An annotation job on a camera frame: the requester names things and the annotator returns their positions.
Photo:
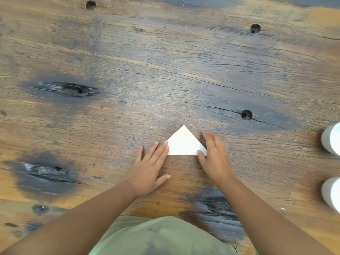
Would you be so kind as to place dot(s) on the person's left hand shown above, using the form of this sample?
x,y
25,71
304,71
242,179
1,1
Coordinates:
x,y
147,176

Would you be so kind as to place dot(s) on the person's right hand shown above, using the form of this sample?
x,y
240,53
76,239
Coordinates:
x,y
216,161

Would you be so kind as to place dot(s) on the person's left thumb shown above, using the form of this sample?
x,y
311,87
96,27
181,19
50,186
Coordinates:
x,y
162,180

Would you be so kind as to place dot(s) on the person's left little finger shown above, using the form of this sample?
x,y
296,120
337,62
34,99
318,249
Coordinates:
x,y
139,156

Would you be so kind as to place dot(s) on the person's right thumb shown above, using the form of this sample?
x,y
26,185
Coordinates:
x,y
201,157

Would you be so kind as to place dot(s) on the person's left middle finger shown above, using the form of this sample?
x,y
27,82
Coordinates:
x,y
158,154

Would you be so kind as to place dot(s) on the white paper triangle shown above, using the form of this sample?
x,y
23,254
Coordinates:
x,y
183,143

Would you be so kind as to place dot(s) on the person's right forearm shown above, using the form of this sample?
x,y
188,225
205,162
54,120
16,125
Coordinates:
x,y
265,220

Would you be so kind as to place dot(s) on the person's left forearm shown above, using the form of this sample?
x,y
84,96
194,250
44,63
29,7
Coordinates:
x,y
71,225

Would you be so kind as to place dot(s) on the person's green shirt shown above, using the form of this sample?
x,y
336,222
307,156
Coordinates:
x,y
162,236

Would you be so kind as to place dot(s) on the white paper cup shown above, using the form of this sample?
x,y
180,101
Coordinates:
x,y
332,194
332,139

